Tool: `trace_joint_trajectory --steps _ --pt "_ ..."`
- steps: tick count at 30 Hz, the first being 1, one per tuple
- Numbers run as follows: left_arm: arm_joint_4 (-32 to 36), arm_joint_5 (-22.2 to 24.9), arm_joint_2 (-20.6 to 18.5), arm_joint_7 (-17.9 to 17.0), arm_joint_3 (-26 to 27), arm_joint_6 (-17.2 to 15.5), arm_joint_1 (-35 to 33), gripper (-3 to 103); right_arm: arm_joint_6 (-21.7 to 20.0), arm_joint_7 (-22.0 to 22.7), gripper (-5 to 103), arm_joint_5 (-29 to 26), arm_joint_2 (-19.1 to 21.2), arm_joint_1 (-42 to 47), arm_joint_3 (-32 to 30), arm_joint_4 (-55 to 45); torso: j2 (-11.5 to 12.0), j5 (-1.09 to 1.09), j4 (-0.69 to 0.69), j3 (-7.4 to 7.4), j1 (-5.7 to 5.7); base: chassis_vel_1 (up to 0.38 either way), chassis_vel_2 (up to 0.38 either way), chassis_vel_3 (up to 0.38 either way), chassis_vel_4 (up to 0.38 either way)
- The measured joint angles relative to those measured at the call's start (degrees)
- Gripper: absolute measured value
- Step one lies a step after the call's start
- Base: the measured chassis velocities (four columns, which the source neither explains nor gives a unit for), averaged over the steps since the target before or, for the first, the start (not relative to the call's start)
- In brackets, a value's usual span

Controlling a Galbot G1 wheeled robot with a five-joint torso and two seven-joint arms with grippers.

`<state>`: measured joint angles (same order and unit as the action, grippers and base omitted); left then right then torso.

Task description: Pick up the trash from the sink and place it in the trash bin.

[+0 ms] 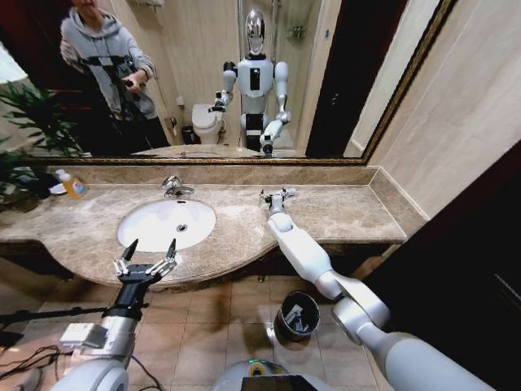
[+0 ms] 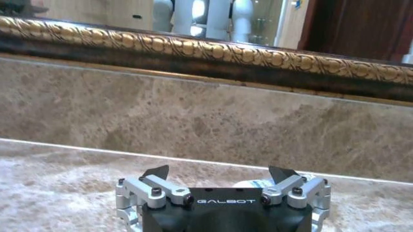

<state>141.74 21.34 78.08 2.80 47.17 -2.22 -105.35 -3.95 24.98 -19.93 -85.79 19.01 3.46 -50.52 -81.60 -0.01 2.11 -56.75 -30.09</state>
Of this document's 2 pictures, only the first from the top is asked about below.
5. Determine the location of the chrome faucet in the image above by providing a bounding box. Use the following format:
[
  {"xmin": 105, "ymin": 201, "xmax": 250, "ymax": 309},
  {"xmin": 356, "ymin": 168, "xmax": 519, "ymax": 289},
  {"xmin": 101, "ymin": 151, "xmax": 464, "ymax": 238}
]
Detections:
[{"xmin": 160, "ymin": 175, "xmax": 195, "ymax": 199}]

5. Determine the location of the black floor cable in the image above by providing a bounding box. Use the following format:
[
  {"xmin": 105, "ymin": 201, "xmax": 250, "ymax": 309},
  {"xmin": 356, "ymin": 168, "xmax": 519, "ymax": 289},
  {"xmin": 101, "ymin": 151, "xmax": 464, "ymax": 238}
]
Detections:
[{"xmin": 0, "ymin": 345, "xmax": 62, "ymax": 386}]

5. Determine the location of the dark framed wall mirror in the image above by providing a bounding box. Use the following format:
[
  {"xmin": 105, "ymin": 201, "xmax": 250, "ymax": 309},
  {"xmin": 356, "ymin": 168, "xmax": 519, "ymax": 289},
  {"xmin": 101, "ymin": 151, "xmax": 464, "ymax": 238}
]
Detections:
[{"xmin": 0, "ymin": 0, "xmax": 458, "ymax": 167}]

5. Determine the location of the dark wooden door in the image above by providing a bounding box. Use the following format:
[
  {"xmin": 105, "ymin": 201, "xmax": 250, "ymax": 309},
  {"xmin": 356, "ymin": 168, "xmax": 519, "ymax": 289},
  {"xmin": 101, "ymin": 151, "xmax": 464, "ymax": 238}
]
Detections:
[{"xmin": 364, "ymin": 138, "xmax": 521, "ymax": 391}]

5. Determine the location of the green leafy plant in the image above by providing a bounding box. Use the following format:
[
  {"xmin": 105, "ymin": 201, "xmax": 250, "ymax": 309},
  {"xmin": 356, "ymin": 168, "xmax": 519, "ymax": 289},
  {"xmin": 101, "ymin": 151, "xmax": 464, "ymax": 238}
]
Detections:
[{"xmin": 0, "ymin": 81, "xmax": 85, "ymax": 211}]

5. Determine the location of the black round trash bin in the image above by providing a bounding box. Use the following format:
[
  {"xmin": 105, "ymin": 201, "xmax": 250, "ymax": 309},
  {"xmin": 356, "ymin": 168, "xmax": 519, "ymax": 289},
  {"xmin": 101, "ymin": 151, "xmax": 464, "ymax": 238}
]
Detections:
[{"xmin": 273, "ymin": 290, "xmax": 322, "ymax": 343}]

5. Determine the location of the marble vanity counter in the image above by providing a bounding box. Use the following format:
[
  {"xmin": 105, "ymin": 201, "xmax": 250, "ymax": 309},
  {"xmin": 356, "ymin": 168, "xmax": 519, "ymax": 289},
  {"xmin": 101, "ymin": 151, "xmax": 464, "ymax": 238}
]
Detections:
[{"xmin": 0, "ymin": 165, "xmax": 429, "ymax": 292}]

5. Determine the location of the black tripod rod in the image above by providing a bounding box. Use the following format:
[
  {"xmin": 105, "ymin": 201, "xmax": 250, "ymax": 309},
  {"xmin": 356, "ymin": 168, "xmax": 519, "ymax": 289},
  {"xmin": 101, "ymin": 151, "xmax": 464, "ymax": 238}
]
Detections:
[{"xmin": 0, "ymin": 305, "xmax": 107, "ymax": 327}]

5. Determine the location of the white oval sink basin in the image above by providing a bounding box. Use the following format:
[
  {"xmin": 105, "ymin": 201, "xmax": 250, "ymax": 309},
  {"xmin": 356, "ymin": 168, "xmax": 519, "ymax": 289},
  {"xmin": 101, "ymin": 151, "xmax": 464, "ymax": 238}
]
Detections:
[{"xmin": 116, "ymin": 199, "xmax": 217, "ymax": 253}]

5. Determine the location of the orange soap bottle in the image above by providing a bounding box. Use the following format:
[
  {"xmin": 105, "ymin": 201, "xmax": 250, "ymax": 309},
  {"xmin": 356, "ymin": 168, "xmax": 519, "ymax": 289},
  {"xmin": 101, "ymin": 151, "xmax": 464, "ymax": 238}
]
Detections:
[{"xmin": 55, "ymin": 169, "xmax": 89, "ymax": 200}]

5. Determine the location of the white paper trash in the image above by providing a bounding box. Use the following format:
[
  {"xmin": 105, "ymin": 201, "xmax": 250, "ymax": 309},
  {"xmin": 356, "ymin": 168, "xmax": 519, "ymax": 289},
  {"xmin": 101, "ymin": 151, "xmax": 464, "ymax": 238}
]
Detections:
[{"xmin": 285, "ymin": 306, "xmax": 309, "ymax": 332}]

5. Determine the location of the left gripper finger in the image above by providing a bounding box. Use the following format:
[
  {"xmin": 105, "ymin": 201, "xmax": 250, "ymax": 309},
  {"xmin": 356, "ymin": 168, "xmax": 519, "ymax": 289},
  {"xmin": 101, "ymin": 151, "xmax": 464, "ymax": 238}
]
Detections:
[
  {"xmin": 150, "ymin": 238, "xmax": 179, "ymax": 277},
  {"xmin": 112, "ymin": 239, "xmax": 140, "ymax": 278}
]

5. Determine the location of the white robot front shell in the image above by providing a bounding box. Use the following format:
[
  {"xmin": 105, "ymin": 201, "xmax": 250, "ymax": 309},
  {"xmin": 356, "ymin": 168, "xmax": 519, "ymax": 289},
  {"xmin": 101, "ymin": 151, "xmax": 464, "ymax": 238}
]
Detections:
[{"xmin": 209, "ymin": 358, "xmax": 339, "ymax": 391}]

